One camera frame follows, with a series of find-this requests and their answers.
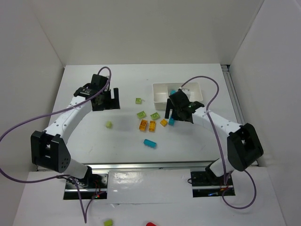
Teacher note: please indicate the green lego near tray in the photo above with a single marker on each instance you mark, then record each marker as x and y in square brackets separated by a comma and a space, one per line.
[138, 100]

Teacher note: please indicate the long teal lego brick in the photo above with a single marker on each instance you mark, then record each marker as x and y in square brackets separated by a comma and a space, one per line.
[150, 143]

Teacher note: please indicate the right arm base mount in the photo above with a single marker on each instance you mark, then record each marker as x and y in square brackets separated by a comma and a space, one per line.
[202, 186]

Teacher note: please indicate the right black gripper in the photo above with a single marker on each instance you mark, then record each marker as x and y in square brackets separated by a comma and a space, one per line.
[175, 113]

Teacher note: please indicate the small green lego cube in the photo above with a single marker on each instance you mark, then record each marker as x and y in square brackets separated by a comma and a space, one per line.
[108, 124]

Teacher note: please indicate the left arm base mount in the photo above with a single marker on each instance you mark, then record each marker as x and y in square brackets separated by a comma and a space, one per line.
[98, 188]

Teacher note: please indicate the aluminium rail right side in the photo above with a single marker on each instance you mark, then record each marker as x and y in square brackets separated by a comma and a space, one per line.
[233, 94]

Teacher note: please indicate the green lego printed left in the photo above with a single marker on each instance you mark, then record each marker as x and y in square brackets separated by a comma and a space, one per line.
[141, 115]

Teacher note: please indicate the green lego printed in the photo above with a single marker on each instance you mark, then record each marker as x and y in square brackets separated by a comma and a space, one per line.
[155, 116]
[141, 115]

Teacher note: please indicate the white three-compartment tray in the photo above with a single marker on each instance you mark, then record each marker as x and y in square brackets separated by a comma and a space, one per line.
[163, 91]

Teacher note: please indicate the red object at bottom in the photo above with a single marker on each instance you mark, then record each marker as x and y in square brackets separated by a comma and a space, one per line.
[150, 224]

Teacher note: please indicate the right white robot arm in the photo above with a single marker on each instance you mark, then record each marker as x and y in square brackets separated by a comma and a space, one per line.
[243, 146]

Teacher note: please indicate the small yellow lego brick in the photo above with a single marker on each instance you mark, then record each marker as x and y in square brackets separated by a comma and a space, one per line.
[163, 122]

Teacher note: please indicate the yellow lego long brick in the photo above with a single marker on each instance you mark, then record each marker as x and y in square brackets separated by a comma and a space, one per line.
[152, 126]

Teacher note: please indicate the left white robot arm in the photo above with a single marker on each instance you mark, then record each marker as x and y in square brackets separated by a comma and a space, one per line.
[49, 147]

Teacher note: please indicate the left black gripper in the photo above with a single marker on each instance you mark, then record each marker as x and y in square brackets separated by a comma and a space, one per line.
[107, 103]

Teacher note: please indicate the orange printed lego brick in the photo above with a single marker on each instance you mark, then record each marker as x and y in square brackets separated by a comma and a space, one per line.
[143, 125]

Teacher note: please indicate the green lego printed right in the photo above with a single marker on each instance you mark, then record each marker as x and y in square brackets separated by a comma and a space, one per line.
[155, 116]

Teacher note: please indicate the green lego on floor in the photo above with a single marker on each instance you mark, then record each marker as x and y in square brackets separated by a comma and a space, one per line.
[108, 222]

